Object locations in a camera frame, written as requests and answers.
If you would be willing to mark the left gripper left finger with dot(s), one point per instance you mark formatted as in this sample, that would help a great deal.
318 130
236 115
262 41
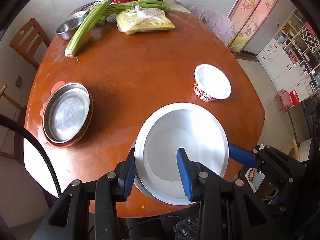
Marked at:
113 187

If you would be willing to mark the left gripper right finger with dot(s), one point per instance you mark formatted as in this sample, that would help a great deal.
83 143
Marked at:
202 185

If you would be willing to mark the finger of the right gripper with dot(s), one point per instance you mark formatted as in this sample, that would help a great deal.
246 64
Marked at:
243 156

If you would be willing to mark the large white bowl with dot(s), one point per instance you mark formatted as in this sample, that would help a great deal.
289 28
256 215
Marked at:
169 139

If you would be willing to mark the small white floral bowl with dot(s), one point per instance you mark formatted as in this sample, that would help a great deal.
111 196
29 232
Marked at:
211 83

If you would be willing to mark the steel pan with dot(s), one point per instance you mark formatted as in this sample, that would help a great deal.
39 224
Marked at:
66 113

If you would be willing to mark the pink child stool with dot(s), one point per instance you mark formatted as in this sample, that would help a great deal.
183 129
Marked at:
285 99

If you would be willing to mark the white shelf cabinet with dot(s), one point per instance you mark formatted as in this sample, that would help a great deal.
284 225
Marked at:
291 58

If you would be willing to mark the light wooden armchair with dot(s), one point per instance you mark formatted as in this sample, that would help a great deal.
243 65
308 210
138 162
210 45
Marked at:
15 126

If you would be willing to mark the pink cushioned chair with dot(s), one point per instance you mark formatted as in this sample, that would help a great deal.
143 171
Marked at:
217 22

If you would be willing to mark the celery bunch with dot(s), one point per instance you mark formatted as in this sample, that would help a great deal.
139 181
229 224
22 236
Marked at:
85 27

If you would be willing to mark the Hello Kitty screen panel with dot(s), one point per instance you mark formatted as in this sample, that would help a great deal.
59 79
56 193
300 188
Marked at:
247 17

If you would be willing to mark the small steel bowl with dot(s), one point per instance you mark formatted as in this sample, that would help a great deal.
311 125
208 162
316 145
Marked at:
66 30

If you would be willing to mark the red wooden chair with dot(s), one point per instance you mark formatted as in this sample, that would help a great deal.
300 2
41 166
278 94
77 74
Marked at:
27 41

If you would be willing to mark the yellow plastic food bag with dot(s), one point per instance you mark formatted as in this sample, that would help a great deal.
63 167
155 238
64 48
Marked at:
143 20

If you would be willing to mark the green vegetable stalks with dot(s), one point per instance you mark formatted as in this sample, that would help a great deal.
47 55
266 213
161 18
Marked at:
119 7

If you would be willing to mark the wall power outlet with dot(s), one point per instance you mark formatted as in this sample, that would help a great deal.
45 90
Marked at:
18 82

